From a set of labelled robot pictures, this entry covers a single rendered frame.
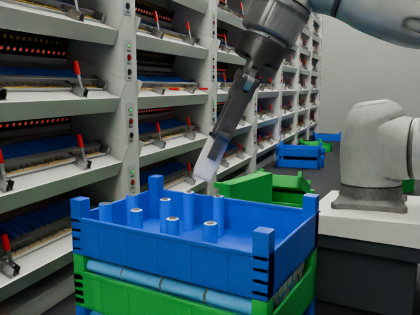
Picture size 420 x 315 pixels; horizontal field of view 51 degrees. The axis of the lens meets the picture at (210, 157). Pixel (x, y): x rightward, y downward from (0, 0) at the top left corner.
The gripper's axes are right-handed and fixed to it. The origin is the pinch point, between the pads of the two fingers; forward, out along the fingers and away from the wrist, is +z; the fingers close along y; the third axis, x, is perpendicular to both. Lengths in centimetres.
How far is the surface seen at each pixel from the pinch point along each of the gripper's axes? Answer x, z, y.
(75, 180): 25, 26, 41
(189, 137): 3, 12, 110
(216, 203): -3.7, 5.6, -3.3
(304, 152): -75, 1, 226
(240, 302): -8.9, 11.1, -21.3
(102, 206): 11.6, 11.8, -8.2
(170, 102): 14, 1, 93
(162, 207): 3.7, 9.2, -5.2
